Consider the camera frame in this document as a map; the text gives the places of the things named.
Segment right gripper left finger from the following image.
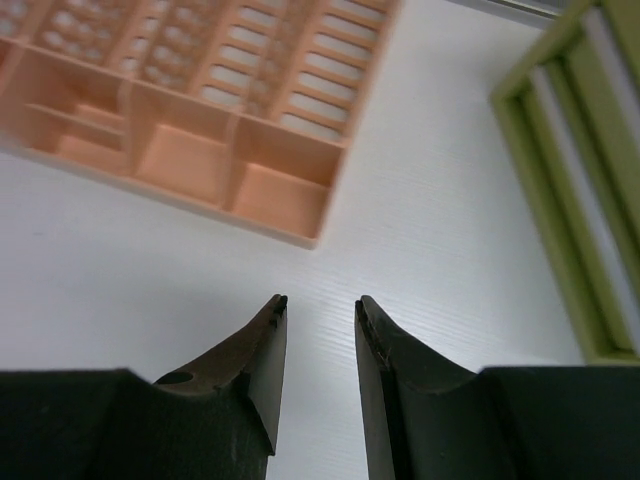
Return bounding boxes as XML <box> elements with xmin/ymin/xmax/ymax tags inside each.
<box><xmin>1</xmin><ymin>295</ymin><xmax>287</xmax><ymax>479</ymax></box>

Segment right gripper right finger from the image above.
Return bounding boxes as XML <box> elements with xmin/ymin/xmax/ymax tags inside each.
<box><xmin>355</xmin><ymin>296</ymin><xmax>639</xmax><ymax>479</ymax></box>

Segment green drawer cabinet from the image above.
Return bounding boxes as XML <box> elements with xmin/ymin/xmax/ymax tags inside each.
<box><xmin>491</xmin><ymin>1</ymin><xmax>639</xmax><ymax>365</ymax></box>

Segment pink desktop file organizer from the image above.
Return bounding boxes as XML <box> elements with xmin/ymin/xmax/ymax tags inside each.
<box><xmin>1</xmin><ymin>1</ymin><xmax>401</xmax><ymax>249</ymax></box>

